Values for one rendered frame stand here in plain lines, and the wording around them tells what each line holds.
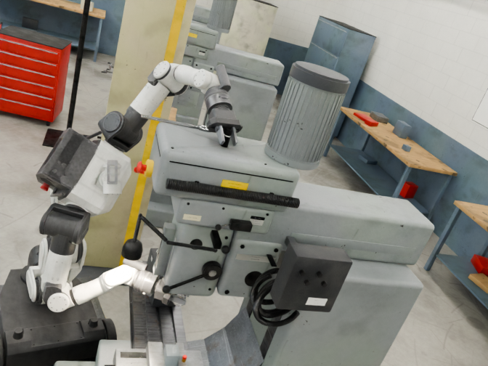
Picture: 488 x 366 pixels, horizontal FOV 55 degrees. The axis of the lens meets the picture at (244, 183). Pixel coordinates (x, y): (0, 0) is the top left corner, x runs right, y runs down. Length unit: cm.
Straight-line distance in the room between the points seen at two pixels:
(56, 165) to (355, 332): 130
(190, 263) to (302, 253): 44
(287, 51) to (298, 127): 974
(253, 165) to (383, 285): 70
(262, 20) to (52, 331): 831
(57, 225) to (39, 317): 97
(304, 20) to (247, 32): 175
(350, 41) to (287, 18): 271
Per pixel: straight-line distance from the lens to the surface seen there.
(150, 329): 225
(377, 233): 188
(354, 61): 890
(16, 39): 620
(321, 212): 172
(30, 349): 256
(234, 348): 221
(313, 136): 158
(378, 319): 200
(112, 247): 387
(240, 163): 151
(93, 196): 186
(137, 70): 327
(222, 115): 161
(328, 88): 153
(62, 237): 185
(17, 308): 278
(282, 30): 1116
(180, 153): 146
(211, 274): 171
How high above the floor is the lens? 244
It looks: 24 degrees down
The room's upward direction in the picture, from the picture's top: 18 degrees clockwise
